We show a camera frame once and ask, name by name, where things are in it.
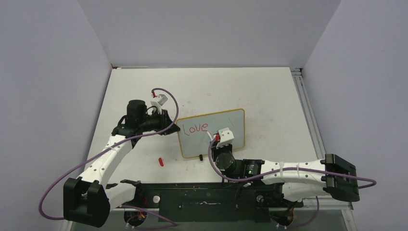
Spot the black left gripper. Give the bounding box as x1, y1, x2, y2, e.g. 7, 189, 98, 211
139, 108, 180, 136

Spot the yellow framed small whiteboard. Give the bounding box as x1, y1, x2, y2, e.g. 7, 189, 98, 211
176, 108, 245, 158

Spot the red marker cap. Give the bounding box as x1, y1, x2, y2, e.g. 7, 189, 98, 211
158, 157, 164, 167

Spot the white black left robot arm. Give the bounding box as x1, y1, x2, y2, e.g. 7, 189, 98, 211
63, 94, 180, 228

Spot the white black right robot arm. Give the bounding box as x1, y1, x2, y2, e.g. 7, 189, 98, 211
207, 141, 361, 206

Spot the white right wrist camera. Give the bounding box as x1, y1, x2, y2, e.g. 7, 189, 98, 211
216, 128, 234, 148

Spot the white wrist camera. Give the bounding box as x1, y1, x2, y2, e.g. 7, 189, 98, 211
216, 128, 234, 148
150, 94, 168, 113

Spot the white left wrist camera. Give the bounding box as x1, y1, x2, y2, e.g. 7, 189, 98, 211
150, 94, 168, 113

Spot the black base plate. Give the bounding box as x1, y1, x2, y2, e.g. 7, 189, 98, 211
125, 182, 304, 223

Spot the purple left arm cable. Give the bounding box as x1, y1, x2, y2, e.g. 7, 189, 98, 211
38, 88, 179, 230

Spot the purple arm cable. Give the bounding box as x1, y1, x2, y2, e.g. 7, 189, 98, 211
38, 88, 179, 230
207, 138, 377, 190

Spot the aluminium rail at table edge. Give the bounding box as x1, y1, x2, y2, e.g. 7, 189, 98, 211
290, 68, 326, 159

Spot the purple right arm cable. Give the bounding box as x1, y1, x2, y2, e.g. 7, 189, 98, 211
207, 138, 377, 190

